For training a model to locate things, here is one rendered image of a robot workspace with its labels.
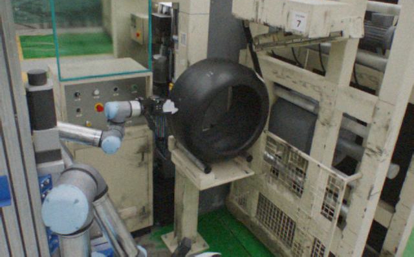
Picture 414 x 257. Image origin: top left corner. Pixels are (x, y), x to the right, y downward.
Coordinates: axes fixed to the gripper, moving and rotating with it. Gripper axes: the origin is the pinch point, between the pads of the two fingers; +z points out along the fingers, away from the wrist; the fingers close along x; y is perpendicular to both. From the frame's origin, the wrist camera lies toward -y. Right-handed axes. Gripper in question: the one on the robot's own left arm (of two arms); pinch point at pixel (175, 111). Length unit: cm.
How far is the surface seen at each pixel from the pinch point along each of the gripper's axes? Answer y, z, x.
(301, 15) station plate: 55, 40, -31
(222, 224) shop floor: -115, 75, 36
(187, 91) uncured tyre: 10.7, 4.2, -2.0
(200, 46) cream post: 28.0, 25.0, 24.9
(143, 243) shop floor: -121, 12, 45
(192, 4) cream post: 51, 16, 25
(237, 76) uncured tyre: 21.2, 26.1, -11.2
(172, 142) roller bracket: -29.6, 13.3, 22.8
